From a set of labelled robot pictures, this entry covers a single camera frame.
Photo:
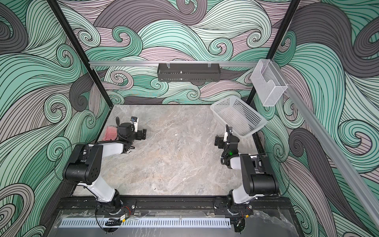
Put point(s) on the aluminium wall rail right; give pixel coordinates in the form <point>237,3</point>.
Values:
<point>351,176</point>

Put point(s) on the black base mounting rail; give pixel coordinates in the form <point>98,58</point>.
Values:
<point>141,205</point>

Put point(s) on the aluminium wall rail back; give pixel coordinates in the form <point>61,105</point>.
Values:
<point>143,63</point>

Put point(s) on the red white striped tank top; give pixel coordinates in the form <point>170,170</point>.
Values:
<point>110,134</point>

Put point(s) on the white slotted cable duct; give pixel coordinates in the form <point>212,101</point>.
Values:
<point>149,223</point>

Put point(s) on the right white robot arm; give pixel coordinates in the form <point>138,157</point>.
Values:
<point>258,178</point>

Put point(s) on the black perforated wall tray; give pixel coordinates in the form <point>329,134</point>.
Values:
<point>198,73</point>

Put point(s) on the white plastic laundry basket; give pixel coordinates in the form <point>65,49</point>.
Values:
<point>235,113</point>

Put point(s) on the aluminium wall rail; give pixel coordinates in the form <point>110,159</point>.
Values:
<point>143,63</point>
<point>351,176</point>

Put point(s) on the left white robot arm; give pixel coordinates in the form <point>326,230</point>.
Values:
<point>84,164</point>

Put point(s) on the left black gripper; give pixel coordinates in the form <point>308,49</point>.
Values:
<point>139,137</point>

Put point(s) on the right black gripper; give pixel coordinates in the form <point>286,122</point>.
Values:
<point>221,141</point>

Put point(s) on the clear plastic wall bin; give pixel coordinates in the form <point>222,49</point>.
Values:
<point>268,81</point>

